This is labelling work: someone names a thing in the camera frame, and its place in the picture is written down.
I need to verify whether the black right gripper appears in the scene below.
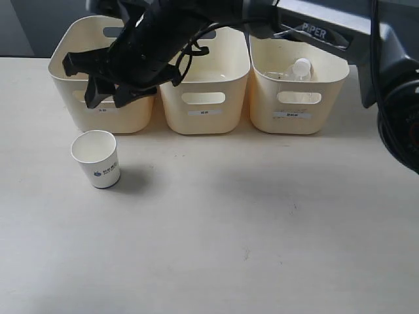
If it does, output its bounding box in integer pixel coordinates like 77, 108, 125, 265
62, 1, 210, 109

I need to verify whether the white paper cup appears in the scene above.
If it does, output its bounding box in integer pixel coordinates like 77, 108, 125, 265
70, 130, 120, 189

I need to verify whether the clear plastic bottle white cap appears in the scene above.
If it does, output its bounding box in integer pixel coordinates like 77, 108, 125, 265
264, 58, 312, 99

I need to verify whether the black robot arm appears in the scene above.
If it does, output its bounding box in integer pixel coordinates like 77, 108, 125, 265
62, 1, 418, 171

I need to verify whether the left cream plastic bin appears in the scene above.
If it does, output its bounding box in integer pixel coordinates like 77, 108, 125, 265
48, 16, 155, 134

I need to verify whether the cream plastic bin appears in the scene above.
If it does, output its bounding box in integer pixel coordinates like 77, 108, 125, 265
48, 16, 155, 134
160, 27, 251, 135
249, 36, 350, 135

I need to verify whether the middle cream plastic bin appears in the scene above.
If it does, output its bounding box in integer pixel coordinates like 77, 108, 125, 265
160, 27, 251, 135

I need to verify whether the right cream plastic bin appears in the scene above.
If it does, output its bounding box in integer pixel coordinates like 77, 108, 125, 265
249, 36, 350, 135

